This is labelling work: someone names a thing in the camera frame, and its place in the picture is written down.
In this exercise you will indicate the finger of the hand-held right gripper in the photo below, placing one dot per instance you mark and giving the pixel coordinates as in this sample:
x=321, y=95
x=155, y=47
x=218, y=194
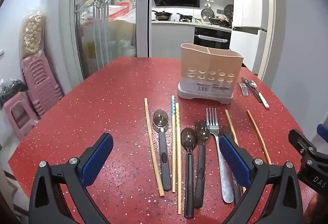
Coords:
x=322, y=130
x=297, y=139

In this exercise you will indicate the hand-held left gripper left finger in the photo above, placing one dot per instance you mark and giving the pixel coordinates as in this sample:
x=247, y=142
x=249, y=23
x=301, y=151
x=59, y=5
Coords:
x=98, y=157

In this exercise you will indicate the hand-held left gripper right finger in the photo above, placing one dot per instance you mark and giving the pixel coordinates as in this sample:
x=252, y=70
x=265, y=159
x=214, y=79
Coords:
x=234, y=157

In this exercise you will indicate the brown wooden chopstick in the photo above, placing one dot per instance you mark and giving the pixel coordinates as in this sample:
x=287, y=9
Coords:
x=256, y=131
x=230, y=124

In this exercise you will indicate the large steel fork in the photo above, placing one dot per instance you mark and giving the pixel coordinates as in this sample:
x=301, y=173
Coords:
x=213, y=127

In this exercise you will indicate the light plain wooden chopstick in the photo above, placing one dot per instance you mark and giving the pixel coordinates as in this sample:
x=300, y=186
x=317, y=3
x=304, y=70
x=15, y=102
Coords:
x=152, y=147

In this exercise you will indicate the blue patterned wooden chopstick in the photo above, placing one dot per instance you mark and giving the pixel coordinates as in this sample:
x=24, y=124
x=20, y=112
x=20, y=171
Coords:
x=173, y=136

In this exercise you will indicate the beige plastic cutlery holder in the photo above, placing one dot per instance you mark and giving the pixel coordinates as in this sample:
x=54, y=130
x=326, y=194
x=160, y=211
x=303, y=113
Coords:
x=210, y=65

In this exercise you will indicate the small dark spoon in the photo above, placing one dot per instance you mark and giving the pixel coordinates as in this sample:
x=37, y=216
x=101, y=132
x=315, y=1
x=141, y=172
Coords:
x=255, y=94

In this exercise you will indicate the small steel fork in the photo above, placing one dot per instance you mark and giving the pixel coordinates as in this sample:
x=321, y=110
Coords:
x=244, y=89

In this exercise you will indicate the single pink stool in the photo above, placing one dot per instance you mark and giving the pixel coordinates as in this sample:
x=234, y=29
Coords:
x=15, y=111

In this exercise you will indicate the stack of pink stools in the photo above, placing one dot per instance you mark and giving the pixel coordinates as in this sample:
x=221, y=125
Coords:
x=38, y=77

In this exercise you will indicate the white refrigerator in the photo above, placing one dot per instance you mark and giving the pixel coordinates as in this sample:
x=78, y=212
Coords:
x=243, y=47

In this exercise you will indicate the black plastic bag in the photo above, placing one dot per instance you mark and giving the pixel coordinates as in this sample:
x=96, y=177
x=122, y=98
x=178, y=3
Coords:
x=11, y=88

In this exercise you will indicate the black built-in oven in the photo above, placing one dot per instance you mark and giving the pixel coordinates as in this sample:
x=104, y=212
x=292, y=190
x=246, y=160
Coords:
x=205, y=44

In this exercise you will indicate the grey kitchen cabinets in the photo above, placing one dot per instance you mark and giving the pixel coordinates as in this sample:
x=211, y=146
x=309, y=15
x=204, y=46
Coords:
x=171, y=39

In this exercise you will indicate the wok with food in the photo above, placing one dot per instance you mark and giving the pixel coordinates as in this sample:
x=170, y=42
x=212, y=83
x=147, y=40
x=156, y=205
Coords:
x=217, y=21

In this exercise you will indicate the clear bag of snack balls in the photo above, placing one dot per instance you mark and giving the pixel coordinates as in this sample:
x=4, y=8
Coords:
x=32, y=34

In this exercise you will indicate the sliding glass door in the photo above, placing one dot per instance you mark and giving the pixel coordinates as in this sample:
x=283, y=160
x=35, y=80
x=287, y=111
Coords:
x=143, y=21

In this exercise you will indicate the round dark strainer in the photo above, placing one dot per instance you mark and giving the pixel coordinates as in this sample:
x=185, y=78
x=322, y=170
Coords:
x=228, y=11

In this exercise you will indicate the round metal strainer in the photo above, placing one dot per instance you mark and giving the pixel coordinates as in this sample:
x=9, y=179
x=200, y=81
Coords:
x=207, y=13

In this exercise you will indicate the black pot on stove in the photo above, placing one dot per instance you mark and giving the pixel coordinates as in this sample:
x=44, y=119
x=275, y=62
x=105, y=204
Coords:
x=185, y=17

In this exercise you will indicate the black wok on stove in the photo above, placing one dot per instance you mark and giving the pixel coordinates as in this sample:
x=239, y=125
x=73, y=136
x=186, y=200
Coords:
x=162, y=14

